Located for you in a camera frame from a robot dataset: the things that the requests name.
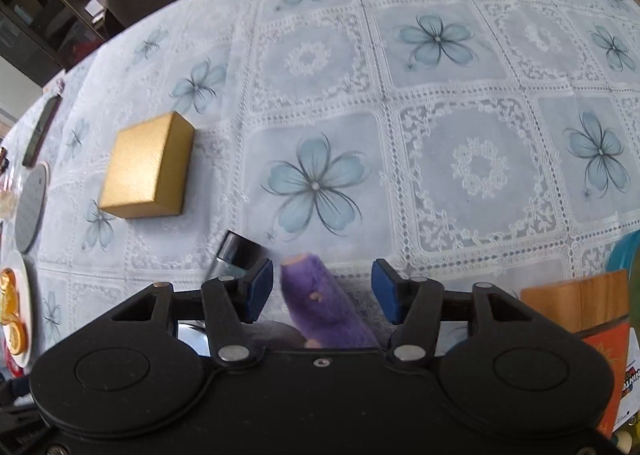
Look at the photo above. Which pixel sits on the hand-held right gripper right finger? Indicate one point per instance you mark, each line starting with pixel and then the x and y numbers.
pixel 386 291

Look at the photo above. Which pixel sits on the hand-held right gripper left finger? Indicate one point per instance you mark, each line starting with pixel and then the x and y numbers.
pixel 259 292

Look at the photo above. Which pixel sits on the purple plush toy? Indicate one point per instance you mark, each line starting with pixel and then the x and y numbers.
pixel 320 305

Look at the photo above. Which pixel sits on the small grey bottle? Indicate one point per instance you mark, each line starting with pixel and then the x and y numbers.
pixel 235 250

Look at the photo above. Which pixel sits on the floral lace tablecloth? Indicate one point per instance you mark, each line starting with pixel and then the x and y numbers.
pixel 350 135

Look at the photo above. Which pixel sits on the gold cardboard box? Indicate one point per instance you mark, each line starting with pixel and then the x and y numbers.
pixel 145 167

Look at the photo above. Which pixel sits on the wooden box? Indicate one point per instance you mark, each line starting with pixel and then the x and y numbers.
pixel 575 302

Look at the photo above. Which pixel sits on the orange printed box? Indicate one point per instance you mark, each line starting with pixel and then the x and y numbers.
pixel 607 365

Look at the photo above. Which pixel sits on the white plate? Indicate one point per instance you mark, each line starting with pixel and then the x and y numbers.
pixel 25 295

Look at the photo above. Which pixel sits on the teal round dish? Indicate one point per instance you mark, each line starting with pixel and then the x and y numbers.
pixel 625 255

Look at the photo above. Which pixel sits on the grey round trivet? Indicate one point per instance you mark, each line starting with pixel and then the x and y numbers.
pixel 31 207

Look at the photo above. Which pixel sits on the pile of orange slices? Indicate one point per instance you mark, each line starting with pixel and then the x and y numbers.
pixel 11 310

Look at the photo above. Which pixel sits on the dark smartphone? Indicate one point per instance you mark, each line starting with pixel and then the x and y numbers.
pixel 42 130

